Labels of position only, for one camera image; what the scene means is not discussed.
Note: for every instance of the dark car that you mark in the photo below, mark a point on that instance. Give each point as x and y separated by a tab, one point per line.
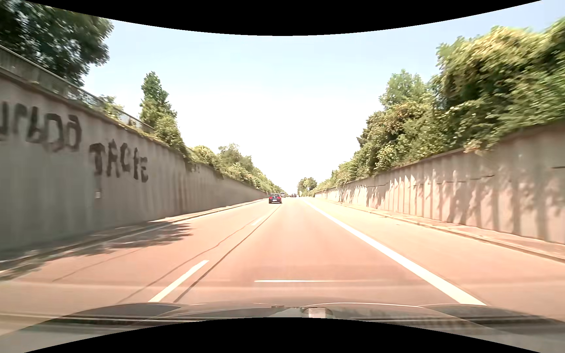
275	198

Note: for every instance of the plain concrete retaining wall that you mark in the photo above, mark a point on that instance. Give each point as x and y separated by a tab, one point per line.
508	196

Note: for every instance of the car's own bonnet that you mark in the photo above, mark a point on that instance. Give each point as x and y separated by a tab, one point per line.
312	311

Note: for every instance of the queue of distant vehicles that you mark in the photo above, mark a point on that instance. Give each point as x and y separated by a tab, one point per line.
288	195

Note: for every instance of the concrete wall with graffiti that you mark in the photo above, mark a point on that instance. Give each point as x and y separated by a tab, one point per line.
42	191

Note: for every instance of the road markings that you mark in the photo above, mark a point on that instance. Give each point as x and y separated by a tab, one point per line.
410	265

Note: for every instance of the grey asphalt road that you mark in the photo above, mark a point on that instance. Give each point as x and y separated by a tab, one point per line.
292	245

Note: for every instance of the metal railing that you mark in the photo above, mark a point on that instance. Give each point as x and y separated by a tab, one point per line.
27	71

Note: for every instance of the narrow kerbed pavement strip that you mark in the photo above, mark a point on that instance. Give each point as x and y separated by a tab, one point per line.
483	236

